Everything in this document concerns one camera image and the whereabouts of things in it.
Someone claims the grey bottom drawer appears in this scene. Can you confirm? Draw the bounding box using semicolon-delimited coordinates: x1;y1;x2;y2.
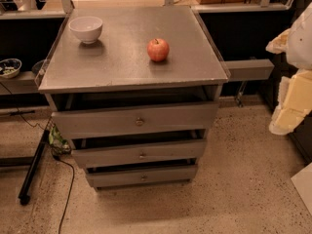
86;165;198;188

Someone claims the grey drawer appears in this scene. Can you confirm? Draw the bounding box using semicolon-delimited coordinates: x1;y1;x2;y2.
72;139;207;169
52;101;218;139
86;165;198;188

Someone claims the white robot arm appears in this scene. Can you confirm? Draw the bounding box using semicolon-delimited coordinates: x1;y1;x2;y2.
266;3;312;136

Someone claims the grey top drawer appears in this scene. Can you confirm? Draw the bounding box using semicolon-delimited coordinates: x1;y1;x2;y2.
52;101;218;139

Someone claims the grey drawer cabinet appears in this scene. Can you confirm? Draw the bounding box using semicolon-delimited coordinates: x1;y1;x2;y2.
39;6;228;174

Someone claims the grey middle drawer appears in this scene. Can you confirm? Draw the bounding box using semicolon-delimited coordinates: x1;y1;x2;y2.
72;139;207;169

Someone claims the red apple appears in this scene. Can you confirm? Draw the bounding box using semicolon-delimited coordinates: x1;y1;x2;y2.
147;38;170;62

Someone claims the grey side shelf beam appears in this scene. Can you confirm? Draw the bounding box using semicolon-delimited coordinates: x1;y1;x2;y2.
225;59;274;82

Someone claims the green snack bag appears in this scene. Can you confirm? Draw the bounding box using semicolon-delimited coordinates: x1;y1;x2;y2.
48;125;71;155

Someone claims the white ceramic bowl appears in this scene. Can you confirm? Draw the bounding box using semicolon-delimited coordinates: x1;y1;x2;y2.
68;16;103;44

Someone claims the patterned small bowl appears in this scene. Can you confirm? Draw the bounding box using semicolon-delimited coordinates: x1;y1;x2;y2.
0;58;22;79

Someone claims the black metal bar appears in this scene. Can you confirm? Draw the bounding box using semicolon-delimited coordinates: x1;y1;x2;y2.
19;130;49;206

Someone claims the white floor panel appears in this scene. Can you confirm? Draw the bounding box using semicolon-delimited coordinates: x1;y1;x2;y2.
291;163;312;215

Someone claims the black floor cable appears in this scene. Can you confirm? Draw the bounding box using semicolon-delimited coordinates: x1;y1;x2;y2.
52;153;76;234

